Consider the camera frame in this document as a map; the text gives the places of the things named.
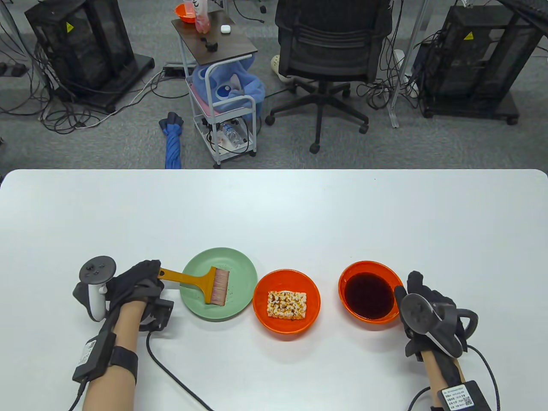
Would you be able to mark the black forearm sensor box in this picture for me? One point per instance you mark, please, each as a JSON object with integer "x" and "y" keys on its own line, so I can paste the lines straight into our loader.
{"x": 464, "y": 398}
{"x": 92, "y": 355}

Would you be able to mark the white cart with wooden top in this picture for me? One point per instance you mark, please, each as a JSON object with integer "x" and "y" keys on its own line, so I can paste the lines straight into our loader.
{"x": 222, "y": 43}

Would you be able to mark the black equipment cabinet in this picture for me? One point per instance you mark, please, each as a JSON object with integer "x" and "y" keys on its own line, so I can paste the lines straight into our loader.
{"x": 471, "y": 64}
{"x": 85, "y": 43}

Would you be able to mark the green round plate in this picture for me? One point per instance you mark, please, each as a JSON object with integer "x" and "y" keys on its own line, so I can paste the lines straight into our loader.
{"x": 242, "y": 274}

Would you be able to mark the person's right forearm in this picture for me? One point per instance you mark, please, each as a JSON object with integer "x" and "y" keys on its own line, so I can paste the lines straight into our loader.
{"x": 432, "y": 372}

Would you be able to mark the black office chair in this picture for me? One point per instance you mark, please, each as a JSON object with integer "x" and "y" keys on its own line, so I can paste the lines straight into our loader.
{"x": 329, "y": 43}

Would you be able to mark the orange bowl holding soy sauce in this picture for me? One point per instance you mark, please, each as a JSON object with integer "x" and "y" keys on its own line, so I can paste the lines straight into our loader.
{"x": 372, "y": 266}

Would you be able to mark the blue plush toy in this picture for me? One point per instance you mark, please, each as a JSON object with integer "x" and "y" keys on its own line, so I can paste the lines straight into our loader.
{"x": 252, "y": 90}

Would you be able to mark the grey handheld controller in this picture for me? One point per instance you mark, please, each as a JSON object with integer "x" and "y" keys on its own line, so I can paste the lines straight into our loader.
{"x": 419, "y": 310}
{"x": 98, "y": 269}

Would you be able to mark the person's left forearm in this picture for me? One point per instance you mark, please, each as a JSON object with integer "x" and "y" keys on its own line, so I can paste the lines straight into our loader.
{"x": 124, "y": 329}

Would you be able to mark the pink plastic bag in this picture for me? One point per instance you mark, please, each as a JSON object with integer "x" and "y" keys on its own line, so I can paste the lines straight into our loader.
{"x": 203, "y": 21}

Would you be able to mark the blue folded umbrella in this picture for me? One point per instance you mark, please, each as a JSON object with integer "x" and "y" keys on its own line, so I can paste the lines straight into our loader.
{"x": 173, "y": 145}

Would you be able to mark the small black gadget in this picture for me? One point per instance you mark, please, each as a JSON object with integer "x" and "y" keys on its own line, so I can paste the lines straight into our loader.
{"x": 210, "y": 45}

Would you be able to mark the person's right hand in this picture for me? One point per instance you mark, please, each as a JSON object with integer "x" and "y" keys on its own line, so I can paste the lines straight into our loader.
{"x": 417, "y": 284}

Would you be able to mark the clear water bottle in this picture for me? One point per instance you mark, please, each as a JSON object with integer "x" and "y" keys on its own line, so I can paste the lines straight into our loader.
{"x": 232, "y": 133}

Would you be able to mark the small orange bowl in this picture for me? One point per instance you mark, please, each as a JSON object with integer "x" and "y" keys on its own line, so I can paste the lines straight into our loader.
{"x": 184, "y": 15}

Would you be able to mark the puffed rice cake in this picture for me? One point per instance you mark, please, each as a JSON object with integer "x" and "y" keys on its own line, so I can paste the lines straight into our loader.
{"x": 287, "y": 305}

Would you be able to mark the dark soy sauce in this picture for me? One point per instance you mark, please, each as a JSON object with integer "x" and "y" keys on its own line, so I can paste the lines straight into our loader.
{"x": 368, "y": 295}

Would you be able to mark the white metal desk leg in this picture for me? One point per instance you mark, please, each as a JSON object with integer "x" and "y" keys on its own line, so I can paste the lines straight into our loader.
{"x": 396, "y": 102}

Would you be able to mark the orange bowl holding rice cake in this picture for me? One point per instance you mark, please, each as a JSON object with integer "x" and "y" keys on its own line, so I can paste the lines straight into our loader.
{"x": 261, "y": 299}

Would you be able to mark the person's left hand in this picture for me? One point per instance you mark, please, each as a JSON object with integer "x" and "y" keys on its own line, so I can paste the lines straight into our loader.
{"x": 137, "y": 282}

